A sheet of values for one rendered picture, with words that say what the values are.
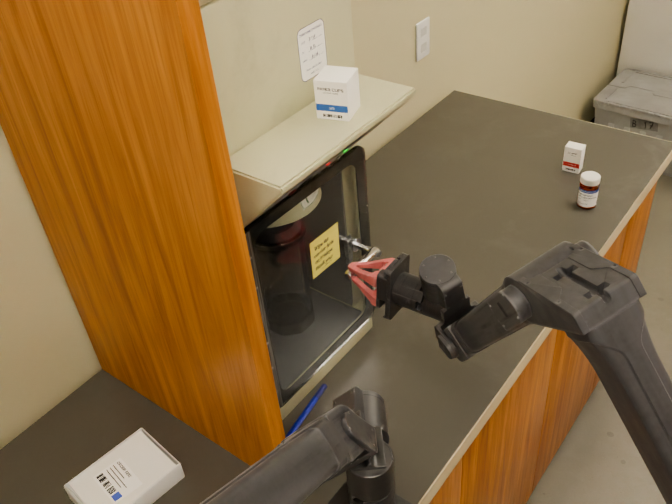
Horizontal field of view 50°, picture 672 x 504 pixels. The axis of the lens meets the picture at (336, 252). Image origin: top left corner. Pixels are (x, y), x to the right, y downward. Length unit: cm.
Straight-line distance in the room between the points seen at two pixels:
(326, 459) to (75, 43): 57
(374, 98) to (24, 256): 69
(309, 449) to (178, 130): 39
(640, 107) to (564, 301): 306
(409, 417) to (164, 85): 78
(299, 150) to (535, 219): 95
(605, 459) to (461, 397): 120
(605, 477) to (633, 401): 175
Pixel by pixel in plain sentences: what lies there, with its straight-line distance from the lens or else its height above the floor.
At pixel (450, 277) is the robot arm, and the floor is 129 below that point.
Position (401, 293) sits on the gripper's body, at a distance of 117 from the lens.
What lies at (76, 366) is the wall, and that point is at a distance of 156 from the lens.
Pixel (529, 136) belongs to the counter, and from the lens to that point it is 215.
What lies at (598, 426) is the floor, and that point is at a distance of 260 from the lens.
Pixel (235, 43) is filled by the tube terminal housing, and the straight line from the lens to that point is 96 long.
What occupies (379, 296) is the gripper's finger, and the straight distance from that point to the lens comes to 119.
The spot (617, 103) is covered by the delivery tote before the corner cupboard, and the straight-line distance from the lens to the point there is 374.
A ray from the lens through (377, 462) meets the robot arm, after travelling 86.
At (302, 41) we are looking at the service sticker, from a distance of 106.
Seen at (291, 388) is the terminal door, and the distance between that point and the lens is 131.
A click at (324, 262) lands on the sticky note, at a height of 122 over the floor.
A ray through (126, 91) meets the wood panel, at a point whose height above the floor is 164.
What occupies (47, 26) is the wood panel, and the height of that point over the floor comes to 170.
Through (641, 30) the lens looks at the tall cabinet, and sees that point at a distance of 405.
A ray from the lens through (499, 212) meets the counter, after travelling 183.
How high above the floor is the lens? 200
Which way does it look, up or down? 38 degrees down
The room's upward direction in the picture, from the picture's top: 6 degrees counter-clockwise
